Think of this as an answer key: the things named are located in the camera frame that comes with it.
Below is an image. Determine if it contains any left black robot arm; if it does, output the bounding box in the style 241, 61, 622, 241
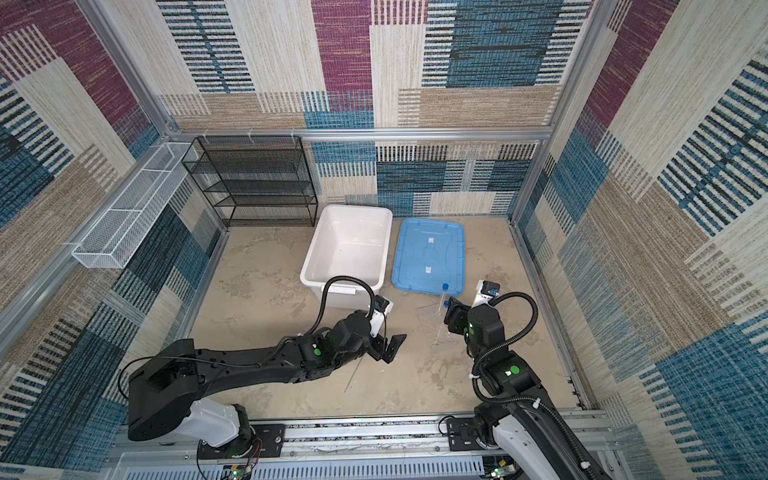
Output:
118, 275, 407, 448

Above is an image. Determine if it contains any blue-capped test tube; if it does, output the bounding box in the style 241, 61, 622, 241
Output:
440, 283, 450, 308
433, 307, 445, 347

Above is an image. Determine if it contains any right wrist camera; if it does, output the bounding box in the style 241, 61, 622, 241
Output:
472, 280, 500, 307

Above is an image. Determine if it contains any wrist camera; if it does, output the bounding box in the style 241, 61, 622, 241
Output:
370, 295, 393, 338
472, 280, 500, 307

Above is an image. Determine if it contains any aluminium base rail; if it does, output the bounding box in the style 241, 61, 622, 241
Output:
100, 410, 629, 479

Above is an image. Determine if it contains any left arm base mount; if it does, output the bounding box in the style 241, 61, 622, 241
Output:
197, 423, 286, 461

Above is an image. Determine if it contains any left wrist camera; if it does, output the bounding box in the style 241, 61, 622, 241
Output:
370, 295, 393, 338

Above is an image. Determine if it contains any white plastic bin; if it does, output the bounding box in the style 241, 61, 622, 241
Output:
300, 204, 393, 298

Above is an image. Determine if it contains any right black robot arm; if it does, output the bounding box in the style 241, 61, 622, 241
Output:
444, 289, 610, 479

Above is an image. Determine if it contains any black wire shelf rack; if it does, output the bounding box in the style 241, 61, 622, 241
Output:
181, 135, 318, 228

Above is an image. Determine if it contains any white wire wall basket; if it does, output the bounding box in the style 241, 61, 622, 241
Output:
72, 142, 189, 269

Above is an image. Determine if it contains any blue plastic lid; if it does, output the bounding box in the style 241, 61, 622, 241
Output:
391, 218, 466, 296

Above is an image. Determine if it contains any clear test tube rack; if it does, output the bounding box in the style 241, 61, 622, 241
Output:
416, 303, 464, 353

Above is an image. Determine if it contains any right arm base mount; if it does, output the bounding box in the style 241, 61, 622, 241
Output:
438, 415, 534, 456

